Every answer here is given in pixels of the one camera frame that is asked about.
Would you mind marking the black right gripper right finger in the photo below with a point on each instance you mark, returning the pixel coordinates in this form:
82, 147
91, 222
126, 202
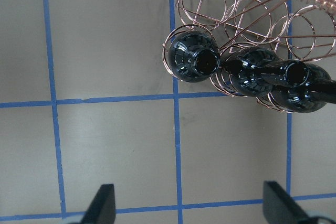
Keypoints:
279, 207

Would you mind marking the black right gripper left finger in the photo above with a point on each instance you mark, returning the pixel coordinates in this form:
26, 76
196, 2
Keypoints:
102, 208

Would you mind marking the dark wine bottle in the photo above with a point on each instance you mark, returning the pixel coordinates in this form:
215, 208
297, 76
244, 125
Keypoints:
193, 56
244, 68

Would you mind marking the dark wine bottle end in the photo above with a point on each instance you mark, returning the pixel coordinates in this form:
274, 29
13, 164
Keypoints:
313, 94

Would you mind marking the copper wire bottle basket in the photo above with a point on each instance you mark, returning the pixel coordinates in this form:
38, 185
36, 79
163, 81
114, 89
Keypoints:
297, 31

